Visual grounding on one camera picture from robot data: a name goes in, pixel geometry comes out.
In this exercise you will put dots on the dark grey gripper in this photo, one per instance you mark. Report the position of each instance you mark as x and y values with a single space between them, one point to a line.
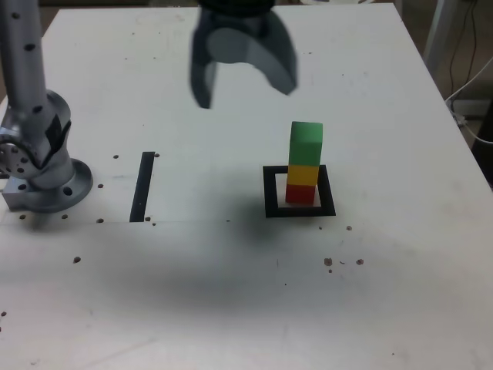
235 7

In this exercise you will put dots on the green cube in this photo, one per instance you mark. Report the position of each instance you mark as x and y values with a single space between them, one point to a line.
306 144

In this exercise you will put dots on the yellow cube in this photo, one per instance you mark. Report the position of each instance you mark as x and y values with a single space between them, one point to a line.
302 175

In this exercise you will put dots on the red cube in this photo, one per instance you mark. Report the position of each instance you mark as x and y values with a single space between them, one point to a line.
300 194

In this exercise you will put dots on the black tape square outline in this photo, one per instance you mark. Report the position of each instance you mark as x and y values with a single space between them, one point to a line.
327 192

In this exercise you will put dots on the black tape strip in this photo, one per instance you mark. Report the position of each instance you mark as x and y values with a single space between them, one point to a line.
141 189

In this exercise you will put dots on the grey metal pole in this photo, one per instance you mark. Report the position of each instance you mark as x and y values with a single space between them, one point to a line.
435 31

